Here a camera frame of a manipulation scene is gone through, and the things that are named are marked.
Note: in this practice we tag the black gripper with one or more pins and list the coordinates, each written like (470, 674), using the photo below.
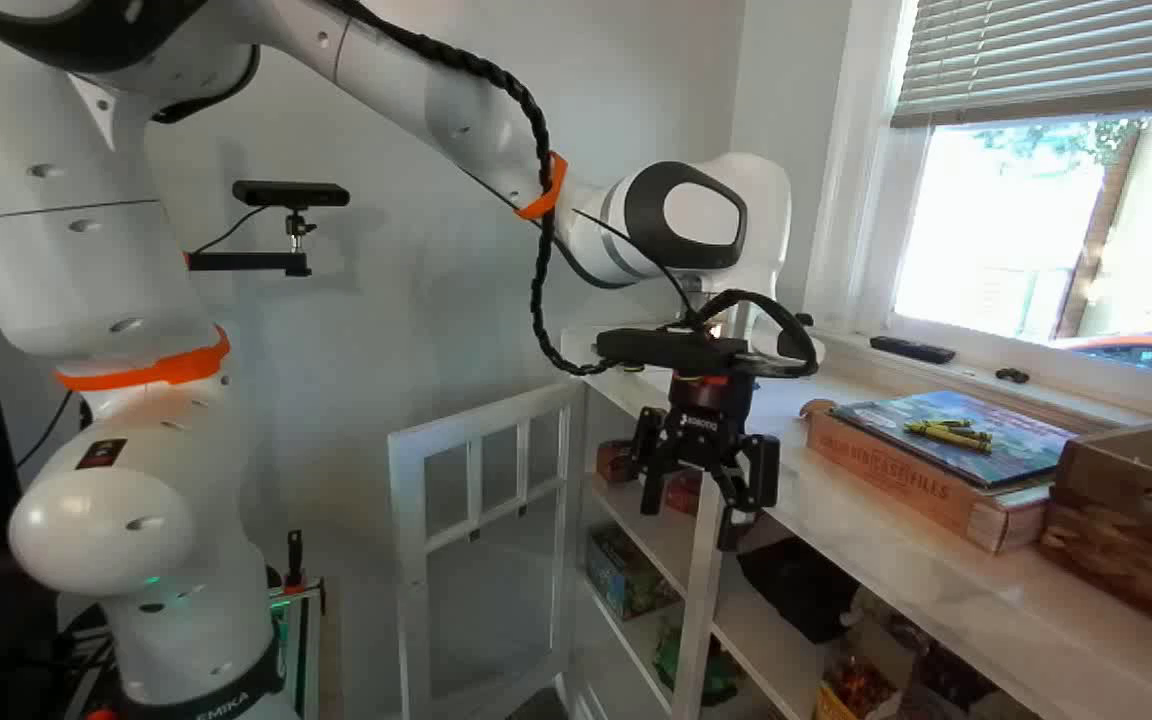
(703, 424)

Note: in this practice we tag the yellow crayon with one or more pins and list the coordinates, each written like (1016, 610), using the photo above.
(954, 439)
(943, 424)

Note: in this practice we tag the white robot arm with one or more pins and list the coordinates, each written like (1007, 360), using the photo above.
(143, 511)

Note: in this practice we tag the colourful train picture book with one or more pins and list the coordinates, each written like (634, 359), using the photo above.
(1023, 444)

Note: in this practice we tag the red box on shelf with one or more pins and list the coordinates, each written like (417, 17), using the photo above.
(616, 462)

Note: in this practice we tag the green box on shelf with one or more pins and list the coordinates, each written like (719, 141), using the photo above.
(621, 575)

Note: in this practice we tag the black bag on shelf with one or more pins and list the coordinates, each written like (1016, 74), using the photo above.
(801, 586)

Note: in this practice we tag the white shelf cabinet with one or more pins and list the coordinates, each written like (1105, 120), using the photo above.
(1037, 632)

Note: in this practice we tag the white cabinet door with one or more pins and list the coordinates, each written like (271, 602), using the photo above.
(486, 554)

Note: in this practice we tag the black remote on sill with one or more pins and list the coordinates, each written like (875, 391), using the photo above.
(931, 355)

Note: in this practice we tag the brown case files box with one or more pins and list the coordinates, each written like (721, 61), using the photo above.
(988, 518)

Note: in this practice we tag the small black sill object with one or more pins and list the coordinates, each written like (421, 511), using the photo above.
(1013, 375)

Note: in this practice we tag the wooden crate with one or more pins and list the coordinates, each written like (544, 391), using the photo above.
(1101, 513)

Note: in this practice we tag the grey window blind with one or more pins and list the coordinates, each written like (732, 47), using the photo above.
(972, 61)

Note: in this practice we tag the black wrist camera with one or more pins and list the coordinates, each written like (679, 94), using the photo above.
(694, 355)

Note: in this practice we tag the black camera on stand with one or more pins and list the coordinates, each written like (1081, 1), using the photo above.
(272, 193)

